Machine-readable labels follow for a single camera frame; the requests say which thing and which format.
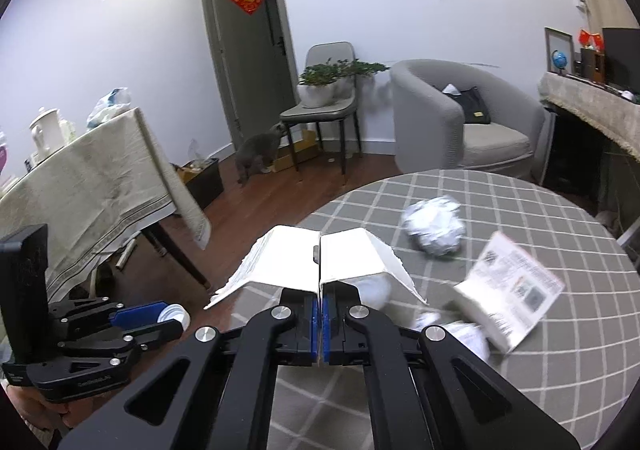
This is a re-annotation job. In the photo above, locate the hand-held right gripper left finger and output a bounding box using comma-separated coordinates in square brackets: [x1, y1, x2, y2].
[57, 286, 321, 450]

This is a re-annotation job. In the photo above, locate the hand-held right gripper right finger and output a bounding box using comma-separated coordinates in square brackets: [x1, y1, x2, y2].
[320, 280, 583, 450]

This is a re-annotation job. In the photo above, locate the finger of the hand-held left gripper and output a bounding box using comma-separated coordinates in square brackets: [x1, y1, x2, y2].
[50, 297, 172, 330]
[57, 319, 183, 356]

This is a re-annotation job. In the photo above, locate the white plastic lid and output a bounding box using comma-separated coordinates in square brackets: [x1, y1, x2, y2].
[156, 304, 191, 331]

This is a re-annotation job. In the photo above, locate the plain white cardboard box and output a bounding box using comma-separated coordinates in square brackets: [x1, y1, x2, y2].
[204, 225, 430, 311]

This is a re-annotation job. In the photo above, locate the white box with printed label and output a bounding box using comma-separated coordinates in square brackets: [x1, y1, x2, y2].
[452, 230, 567, 355]

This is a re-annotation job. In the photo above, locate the person's left hand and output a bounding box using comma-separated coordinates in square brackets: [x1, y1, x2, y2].
[10, 387, 108, 433]

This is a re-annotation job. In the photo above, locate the beige patterned tablecloth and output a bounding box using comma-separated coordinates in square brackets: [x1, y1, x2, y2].
[0, 106, 211, 311]

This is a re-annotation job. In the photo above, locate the black floor box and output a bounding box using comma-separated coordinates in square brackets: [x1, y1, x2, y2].
[175, 156, 225, 211]

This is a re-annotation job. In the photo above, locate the white kettle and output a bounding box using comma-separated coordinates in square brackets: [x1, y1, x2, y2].
[29, 107, 63, 156]

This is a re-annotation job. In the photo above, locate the flat cardboard box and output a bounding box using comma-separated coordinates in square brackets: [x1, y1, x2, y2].
[272, 127, 321, 173]

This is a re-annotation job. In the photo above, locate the grey cat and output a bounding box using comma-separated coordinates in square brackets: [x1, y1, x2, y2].
[235, 122, 288, 187]

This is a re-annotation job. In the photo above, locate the white plastic bag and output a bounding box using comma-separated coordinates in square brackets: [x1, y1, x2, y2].
[86, 87, 133, 131]

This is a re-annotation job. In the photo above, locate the grey checked tablecloth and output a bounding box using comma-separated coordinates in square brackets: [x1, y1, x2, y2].
[215, 169, 628, 450]

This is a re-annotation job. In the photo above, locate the potted plant in white pot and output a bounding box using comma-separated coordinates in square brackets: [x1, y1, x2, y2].
[297, 62, 338, 108]

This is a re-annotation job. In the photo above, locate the grey armchair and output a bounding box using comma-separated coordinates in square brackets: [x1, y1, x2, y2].
[390, 59, 548, 181]

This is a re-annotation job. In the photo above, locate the potted plant with trailing branches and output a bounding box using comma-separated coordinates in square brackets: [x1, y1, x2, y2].
[330, 57, 391, 98]

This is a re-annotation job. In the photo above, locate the black bag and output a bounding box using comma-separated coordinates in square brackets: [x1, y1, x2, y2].
[442, 86, 493, 126]

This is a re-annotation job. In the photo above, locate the grey door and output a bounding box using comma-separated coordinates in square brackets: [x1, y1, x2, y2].
[197, 0, 301, 161]

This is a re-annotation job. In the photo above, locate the grey dining chair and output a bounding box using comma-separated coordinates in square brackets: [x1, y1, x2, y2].
[279, 42, 363, 176]

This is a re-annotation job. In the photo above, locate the beige fringed desk cloth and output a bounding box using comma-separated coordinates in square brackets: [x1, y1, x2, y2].
[537, 71, 640, 158]

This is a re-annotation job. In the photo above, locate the brown wooden box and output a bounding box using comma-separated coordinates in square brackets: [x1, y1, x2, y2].
[580, 47, 606, 81]

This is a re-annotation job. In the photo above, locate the black monitor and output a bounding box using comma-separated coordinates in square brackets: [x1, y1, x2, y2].
[601, 26, 640, 91]

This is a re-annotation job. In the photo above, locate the picture frame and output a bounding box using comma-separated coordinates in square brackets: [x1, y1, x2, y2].
[544, 26, 574, 76]

